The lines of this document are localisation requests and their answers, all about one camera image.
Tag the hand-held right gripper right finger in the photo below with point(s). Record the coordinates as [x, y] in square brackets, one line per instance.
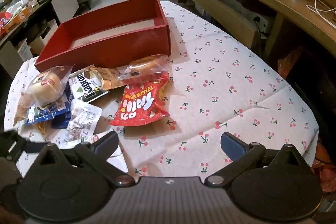
[232, 146]

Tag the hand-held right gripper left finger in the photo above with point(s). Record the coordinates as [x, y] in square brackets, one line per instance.
[107, 144]

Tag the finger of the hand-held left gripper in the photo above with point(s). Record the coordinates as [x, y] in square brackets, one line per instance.
[32, 148]

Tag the blue white snack packet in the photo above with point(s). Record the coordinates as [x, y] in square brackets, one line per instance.
[39, 115]

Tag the white printed snack packet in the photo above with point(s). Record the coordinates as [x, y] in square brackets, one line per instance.
[81, 121]

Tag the red snack packet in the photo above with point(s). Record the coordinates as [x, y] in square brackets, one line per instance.
[139, 108]

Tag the clear round bun packet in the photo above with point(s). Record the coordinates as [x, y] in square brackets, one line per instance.
[46, 85]

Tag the red cardboard box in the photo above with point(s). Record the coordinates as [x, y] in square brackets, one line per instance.
[118, 48]

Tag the white red label packet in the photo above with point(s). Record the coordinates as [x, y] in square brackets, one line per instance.
[78, 140]

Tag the dark blue snack packet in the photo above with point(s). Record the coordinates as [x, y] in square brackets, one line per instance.
[60, 123]

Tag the clear orange snack packet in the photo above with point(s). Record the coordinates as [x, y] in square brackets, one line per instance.
[21, 111]

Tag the black white wafer packet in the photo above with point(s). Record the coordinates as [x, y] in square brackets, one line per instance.
[86, 85]

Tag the cherry print tablecloth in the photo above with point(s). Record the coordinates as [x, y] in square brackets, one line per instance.
[223, 82]

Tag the gold brown biscuit packet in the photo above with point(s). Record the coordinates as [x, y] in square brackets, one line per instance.
[110, 78]

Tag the clear bread packet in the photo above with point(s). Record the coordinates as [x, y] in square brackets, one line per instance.
[143, 66]

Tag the orange plastic bag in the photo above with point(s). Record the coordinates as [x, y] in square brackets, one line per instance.
[288, 64]
[325, 174]

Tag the orange cardboard box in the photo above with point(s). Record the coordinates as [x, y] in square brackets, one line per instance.
[19, 18]

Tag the black white coffee table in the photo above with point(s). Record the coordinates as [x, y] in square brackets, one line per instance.
[64, 3]

